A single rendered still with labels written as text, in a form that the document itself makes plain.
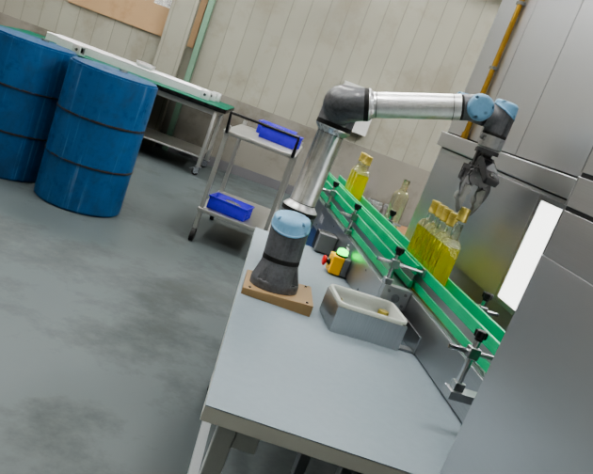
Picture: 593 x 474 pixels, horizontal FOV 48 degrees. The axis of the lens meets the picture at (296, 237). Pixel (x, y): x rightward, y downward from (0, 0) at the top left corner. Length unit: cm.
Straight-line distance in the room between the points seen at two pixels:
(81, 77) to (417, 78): 494
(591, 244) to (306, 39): 751
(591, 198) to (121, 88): 383
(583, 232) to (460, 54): 760
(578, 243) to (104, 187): 398
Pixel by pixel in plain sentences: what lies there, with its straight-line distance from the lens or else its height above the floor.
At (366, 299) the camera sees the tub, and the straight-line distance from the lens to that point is 209.
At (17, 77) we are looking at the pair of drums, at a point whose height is 73.
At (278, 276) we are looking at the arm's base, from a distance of 197.
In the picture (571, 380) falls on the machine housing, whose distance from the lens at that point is 114.
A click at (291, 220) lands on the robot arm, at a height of 99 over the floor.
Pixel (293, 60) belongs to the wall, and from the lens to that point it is 852.
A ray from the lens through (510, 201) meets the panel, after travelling 217.
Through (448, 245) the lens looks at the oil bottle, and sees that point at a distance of 212.
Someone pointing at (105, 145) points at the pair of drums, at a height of 52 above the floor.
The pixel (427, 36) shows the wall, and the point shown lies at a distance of 868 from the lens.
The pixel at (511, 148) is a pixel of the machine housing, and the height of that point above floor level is 142.
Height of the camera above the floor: 137
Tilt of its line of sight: 12 degrees down
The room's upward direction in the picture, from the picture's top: 21 degrees clockwise
